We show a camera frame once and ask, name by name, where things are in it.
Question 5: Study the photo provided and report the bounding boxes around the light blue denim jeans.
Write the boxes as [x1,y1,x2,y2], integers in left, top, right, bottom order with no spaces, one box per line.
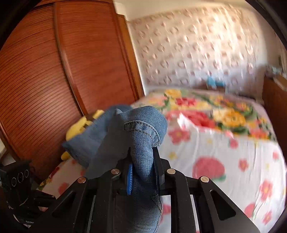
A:
[62,105,167,232]

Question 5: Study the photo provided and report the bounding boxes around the floral bed sheet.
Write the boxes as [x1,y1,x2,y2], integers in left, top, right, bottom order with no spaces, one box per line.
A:
[39,89,286,232]

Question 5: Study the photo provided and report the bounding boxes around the yellow Pikachu plush toy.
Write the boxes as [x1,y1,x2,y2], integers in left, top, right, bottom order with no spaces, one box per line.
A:
[61,109,105,161]

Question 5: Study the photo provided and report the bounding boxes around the brown wooden sideboard cabinet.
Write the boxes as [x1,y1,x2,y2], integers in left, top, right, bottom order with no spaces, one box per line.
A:
[262,73,287,144]

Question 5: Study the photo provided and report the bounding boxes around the brown wooden slatted wardrobe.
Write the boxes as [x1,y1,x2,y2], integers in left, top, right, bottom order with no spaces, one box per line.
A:
[1,1,144,181]

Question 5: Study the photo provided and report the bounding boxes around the blue item behind bed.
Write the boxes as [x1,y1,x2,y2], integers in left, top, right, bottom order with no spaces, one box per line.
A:
[206,76,226,89]

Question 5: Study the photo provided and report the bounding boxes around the white circle-patterned curtain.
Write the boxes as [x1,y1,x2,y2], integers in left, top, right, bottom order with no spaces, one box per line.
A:
[130,4,267,98]

